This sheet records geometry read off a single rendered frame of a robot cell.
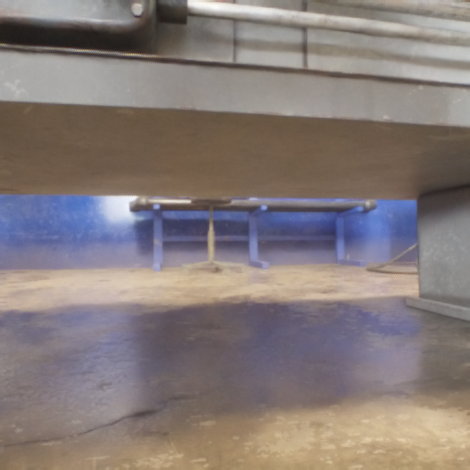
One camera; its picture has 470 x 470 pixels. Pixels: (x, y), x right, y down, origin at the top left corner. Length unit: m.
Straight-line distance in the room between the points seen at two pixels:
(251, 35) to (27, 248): 3.60
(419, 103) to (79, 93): 0.46
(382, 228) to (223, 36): 4.02
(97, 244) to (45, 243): 0.50
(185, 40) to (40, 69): 0.29
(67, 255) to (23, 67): 3.52
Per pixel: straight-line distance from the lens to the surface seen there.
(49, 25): 0.56
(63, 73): 0.51
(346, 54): 0.79
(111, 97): 0.49
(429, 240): 1.37
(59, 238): 4.01
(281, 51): 0.75
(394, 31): 0.76
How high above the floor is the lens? 0.23
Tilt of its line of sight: 2 degrees up
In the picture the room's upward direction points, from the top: 1 degrees counter-clockwise
